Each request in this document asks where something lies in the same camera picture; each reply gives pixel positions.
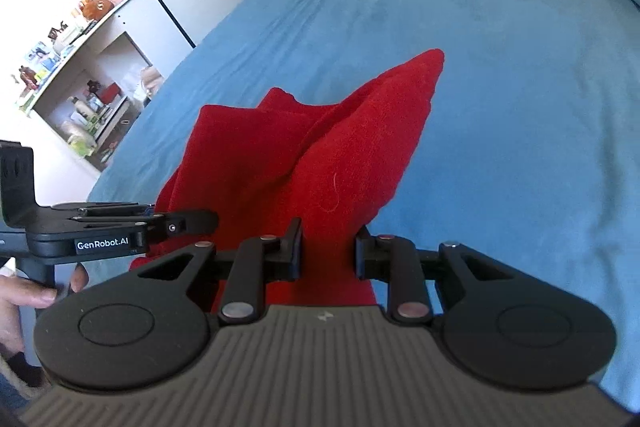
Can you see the white shelf unit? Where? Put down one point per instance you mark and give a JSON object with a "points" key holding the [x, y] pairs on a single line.
{"points": [[75, 72]]}

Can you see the green plastic bag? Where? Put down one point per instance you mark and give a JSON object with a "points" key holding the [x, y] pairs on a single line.
{"points": [[82, 146]]}

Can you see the brown teddy bear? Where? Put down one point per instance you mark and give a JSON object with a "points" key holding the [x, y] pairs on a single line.
{"points": [[96, 9]]}

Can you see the red knit sweater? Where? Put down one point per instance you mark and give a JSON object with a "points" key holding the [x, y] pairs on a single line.
{"points": [[350, 147]]}

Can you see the beige cloth bag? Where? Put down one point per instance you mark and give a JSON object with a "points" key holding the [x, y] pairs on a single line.
{"points": [[151, 82]]}

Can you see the bed with blue sheet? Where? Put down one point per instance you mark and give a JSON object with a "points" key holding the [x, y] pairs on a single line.
{"points": [[500, 107]]}

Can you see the red box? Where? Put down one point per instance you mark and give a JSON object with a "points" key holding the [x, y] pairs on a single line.
{"points": [[112, 93]]}

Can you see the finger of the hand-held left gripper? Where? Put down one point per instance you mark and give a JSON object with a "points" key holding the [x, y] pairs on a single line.
{"points": [[190, 222]]}

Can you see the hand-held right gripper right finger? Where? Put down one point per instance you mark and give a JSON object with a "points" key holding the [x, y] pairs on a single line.
{"points": [[358, 258]]}

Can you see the person's left hand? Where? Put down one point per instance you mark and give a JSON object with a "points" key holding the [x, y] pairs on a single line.
{"points": [[30, 294]]}

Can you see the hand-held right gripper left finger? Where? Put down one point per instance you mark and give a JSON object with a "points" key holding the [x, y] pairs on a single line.
{"points": [[296, 257]]}

